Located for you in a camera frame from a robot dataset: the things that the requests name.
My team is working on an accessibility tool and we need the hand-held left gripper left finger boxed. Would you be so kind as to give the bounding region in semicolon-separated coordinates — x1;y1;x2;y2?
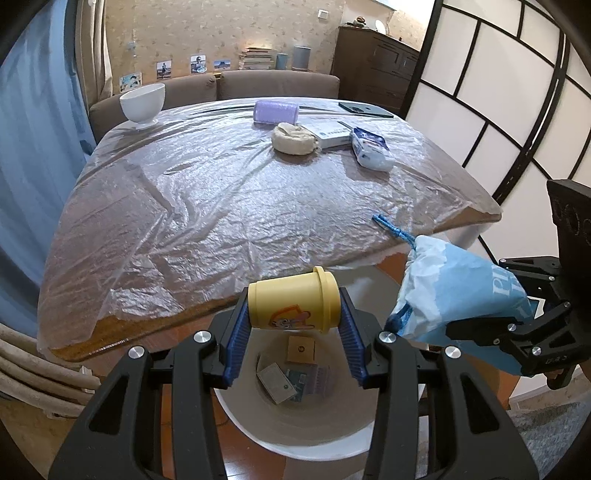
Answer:
48;286;252;480

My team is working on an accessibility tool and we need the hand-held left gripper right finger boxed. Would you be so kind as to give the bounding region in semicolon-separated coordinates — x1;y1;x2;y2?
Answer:
338;285;540;480

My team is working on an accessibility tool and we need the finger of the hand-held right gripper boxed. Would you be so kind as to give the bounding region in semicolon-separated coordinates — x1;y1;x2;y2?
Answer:
498;255;573;303
444;299;579;377

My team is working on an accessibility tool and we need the lilac printed packet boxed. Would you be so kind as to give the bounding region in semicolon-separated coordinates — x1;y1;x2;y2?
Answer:
309;367;334;394

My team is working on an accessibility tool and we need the small brown box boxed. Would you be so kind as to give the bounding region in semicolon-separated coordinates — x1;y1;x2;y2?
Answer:
287;337;317;365

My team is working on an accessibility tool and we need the grey card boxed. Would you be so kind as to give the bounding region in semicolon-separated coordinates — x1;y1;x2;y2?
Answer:
257;364;297;405

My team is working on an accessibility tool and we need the yellow lidded cup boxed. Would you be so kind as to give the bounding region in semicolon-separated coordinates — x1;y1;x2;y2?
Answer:
248;266;342;334

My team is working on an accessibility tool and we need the blue white drawstring bag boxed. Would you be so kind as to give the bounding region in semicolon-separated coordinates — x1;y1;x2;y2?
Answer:
372;213;536;376

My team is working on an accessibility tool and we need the white round bin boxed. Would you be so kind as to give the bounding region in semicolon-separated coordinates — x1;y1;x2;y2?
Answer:
210;265;428;462

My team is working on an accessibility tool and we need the blue white tissue packet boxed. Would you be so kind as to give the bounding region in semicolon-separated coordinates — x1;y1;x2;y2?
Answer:
349;127;394;171

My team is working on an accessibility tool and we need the white medicine box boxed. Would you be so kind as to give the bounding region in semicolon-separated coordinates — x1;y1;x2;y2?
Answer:
302;121;358;149

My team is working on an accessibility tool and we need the beige dough lump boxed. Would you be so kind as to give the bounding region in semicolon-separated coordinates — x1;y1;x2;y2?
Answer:
270;122;319;156

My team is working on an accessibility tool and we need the purple ribbed roll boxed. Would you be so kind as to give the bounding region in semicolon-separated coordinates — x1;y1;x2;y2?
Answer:
253;100;301;125

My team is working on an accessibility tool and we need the grey rug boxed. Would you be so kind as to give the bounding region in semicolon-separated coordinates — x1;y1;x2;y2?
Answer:
508;401;591;480

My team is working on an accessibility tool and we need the clear plastic table cover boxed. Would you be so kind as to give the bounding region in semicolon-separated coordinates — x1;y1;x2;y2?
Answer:
37;97;504;352

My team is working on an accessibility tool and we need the white panelled sliding screen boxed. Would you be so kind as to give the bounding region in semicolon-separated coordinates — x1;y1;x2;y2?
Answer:
399;0;591;287

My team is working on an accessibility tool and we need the beige patterned fabric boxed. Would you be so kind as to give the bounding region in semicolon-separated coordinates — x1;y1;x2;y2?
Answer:
0;323;100;418

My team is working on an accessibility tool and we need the dark blue smartphone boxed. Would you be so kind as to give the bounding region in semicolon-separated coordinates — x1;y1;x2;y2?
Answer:
338;102;394;119

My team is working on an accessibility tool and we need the dark wooden dresser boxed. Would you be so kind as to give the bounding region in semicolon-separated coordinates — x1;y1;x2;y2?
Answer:
331;25;421;114

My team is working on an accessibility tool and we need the white footed bowl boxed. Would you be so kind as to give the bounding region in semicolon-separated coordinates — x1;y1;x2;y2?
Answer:
119;83;166;131

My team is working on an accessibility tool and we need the brown sofa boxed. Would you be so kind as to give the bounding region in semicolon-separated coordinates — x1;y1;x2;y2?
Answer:
89;70;340;144

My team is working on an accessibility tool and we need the blue curtain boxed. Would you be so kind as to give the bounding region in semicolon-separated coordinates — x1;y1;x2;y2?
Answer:
0;0;98;324

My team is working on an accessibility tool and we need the stack of books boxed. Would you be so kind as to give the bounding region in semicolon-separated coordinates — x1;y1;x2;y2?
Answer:
239;47;278;71

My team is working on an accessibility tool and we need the beige patterned curtain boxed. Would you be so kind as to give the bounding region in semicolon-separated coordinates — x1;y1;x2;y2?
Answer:
76;0;114;104

